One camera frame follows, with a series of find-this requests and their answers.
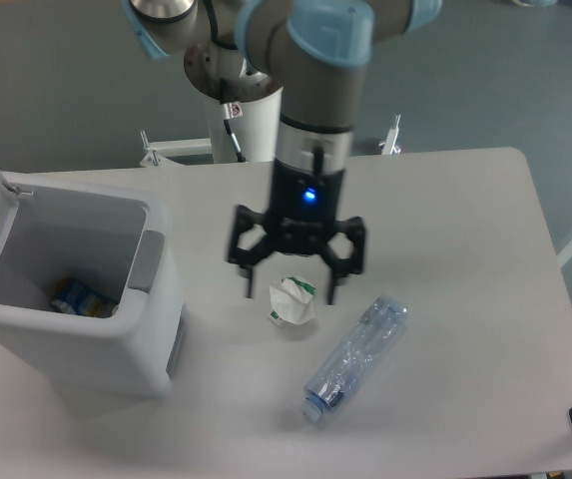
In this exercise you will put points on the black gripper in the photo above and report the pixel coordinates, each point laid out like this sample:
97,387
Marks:
305,209

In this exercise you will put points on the white push-top trash can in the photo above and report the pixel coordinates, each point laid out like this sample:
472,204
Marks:
115,240

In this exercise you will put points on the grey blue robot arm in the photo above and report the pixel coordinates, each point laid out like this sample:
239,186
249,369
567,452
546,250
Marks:
317,52

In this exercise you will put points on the crumpled white green paper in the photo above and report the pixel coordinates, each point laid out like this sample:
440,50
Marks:
292,301

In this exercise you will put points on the clear plastic water bottle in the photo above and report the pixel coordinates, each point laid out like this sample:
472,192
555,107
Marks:
353,359

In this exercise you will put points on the blue yellow wrapper in bin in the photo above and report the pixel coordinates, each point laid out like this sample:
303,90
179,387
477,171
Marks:
73,296

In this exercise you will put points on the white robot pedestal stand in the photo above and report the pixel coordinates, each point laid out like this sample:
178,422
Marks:
237,132

